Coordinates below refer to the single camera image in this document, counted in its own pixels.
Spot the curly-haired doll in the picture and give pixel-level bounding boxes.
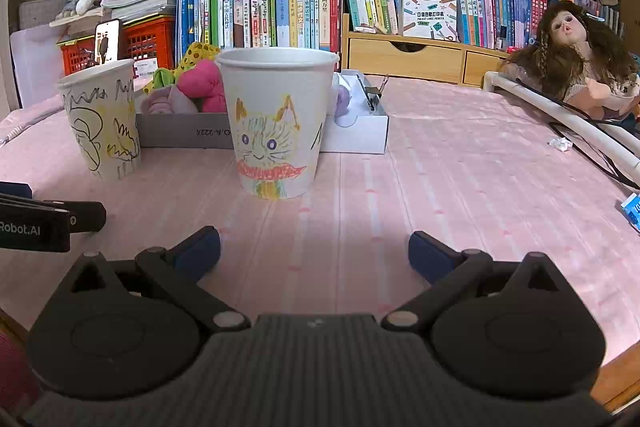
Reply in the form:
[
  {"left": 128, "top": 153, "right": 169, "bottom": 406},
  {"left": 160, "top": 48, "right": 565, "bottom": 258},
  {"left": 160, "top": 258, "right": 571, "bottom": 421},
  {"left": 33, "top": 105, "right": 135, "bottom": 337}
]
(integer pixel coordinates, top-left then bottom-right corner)
[{"left": 500, "top": 2, "right": 640, "bottom": 122}]

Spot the red plastic crate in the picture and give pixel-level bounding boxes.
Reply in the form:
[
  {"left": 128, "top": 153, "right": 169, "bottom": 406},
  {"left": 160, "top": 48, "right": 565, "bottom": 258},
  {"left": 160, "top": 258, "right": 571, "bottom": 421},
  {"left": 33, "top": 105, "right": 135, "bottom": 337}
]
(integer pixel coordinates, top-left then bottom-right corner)
[{"left": 59, "top": 17, "right": 177, "bottom": 76}]

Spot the black binder clip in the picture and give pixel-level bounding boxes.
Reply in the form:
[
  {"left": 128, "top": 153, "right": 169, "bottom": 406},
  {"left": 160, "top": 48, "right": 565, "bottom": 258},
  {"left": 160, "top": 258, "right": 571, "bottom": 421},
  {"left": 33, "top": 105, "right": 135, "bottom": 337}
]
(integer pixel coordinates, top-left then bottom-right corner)
[{"left": 356, "top": 76, "right": 391, "bottom": 112}]

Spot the white pencil-print box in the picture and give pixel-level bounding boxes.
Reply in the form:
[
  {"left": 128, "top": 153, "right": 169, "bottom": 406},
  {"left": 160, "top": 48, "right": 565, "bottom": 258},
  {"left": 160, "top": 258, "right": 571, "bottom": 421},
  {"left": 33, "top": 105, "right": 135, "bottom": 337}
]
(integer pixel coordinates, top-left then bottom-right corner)
[{"left": 397, "top": 0, "right": 459, "bottom": 40}]

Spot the paper cup with cat drawing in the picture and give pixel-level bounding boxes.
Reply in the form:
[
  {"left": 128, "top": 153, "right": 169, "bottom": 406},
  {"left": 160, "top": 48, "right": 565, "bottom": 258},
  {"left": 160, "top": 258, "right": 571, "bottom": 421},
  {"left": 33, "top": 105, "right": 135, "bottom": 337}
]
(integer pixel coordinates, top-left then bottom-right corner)
[{"left": 216, "top": 48, "right": 341, "bottom": 200}]

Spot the pink fabric pouch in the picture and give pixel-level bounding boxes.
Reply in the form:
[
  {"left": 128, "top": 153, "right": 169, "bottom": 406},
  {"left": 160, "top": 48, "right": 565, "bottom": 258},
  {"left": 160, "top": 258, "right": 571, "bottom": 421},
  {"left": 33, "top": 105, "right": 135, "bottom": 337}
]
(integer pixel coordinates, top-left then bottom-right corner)
[{"left": 177, "top": 59, "right": 227, "bottom": 114}]

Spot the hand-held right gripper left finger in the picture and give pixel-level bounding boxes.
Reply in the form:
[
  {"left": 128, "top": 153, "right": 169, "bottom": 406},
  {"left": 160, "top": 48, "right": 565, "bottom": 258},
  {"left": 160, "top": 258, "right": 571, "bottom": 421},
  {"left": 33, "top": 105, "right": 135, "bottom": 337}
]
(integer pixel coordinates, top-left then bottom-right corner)
[{"left": 60, "top": 227, "right": 251, "bottom": 333}]

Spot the white cardboard box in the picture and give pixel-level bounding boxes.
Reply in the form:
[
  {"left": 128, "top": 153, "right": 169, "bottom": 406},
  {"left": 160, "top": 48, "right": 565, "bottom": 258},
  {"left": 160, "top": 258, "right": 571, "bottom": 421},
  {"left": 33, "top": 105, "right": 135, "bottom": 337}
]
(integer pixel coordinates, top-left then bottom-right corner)
[{"left": 319, "top": 73, "right": 390, "bottom": 155}]

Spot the wooden drawer organizer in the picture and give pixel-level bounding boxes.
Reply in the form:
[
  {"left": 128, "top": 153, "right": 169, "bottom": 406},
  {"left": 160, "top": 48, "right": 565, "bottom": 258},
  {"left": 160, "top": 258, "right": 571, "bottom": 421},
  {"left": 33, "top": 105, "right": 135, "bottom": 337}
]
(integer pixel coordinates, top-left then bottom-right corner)
[{"left": 341, "top": 13, "right": 512, "bottom": 86}]

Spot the paper cup with mouse drawing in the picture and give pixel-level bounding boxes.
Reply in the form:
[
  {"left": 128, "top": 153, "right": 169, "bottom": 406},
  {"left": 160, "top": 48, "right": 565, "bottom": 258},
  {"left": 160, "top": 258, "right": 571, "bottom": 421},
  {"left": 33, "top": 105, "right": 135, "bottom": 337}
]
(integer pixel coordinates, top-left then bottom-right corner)
[{"left": 56, "top": 59, "right": 142, "bottom": 182}]

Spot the white tube rail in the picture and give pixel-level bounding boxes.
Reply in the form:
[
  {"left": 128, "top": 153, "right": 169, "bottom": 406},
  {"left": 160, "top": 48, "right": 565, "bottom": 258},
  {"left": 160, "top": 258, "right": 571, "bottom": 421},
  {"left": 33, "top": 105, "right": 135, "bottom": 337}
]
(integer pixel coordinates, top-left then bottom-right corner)
[{"left": 482, "top": 71, "right": 640, "bottom": 181}]

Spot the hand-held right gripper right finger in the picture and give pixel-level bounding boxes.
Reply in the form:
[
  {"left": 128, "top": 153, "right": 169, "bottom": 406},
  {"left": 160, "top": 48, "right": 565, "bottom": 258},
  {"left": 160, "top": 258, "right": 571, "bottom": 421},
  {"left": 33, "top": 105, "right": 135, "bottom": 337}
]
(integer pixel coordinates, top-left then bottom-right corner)
[{"left": 381, "top": 231, "right": 576, "bottom": 332}]

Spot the smartphone on stand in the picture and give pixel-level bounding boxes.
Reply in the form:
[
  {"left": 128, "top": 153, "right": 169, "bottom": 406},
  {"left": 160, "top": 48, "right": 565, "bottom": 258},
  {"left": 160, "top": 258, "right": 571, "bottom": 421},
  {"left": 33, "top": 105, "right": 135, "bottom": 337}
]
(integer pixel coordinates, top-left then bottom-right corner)
[{"left": 95, "top": 19, "right": 123, "bottom": 66}]

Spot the row of pastel workbooks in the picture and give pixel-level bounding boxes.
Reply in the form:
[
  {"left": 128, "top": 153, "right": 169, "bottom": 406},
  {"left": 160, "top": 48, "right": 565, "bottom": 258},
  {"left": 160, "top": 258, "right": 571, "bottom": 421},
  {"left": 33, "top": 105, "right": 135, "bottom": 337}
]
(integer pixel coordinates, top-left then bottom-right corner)
[{"left": 442, "top": 0, "right": 551, "bottom": 51}]

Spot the grey braided lanyard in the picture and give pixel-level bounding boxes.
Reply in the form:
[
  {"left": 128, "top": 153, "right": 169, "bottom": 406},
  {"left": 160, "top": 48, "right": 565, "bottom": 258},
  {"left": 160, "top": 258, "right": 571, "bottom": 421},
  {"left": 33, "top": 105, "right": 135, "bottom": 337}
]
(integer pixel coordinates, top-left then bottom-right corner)
[{"left": 0, "top": 107, "right": 66, "bottom": 148}]

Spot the small blue packet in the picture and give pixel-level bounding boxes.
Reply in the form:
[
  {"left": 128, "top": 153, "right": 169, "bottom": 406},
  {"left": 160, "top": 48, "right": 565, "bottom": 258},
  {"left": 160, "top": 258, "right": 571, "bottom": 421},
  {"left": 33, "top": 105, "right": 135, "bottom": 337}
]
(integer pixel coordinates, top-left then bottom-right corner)
[{"left": 620, "top": 193, "right": 640, "bottom": 229}]

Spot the white paper bag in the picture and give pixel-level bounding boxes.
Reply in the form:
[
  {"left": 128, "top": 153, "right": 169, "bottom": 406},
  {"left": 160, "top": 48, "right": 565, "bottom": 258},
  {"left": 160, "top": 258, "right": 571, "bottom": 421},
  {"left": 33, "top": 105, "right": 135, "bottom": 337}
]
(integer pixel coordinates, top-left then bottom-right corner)
[{"left": 10, "top": 24, "right": 67, "bottom": 108}]

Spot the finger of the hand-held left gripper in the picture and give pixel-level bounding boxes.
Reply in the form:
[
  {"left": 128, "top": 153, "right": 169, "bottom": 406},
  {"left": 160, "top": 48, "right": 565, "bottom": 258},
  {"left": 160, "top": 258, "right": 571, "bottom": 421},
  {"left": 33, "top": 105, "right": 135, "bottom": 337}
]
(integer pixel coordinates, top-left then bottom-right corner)
[
  {"left": 0, "top": 182, "right": 33, "bottom": 200},
  {"left": 30, "top": 201, "right": 107, "bottom": 234}
]

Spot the grey grid storage box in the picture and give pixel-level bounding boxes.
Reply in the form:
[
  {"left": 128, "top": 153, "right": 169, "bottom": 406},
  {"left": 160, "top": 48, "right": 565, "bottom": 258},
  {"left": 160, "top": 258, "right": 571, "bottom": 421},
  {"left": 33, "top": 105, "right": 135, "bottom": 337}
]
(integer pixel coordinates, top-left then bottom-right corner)
[{"left": 19, "top": 0, "right": 67, "bottom": 31}]

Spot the yellow sequin bow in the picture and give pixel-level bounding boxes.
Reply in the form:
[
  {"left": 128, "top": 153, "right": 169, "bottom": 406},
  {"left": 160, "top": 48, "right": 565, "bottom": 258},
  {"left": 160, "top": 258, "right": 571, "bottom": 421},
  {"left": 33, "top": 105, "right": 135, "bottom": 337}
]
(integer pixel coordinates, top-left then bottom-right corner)
[{"left": 180, "top": 42, "right": 221, "bottom": 70}]

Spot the purple plush toy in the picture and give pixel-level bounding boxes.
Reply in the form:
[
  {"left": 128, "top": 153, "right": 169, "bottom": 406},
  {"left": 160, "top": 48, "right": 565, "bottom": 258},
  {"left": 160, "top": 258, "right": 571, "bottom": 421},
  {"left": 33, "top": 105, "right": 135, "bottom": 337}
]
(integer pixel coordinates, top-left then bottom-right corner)
[{"left": 331, "top": 86, "right": 354, "bottom": 116}]

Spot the black cable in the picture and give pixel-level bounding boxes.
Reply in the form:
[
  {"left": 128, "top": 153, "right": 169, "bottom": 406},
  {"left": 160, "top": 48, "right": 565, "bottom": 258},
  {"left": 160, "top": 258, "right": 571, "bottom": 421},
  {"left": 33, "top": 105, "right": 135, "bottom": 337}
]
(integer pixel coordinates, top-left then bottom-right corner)
[{"left": 515, "top": 79, "right": 640, "bottom": 188}]

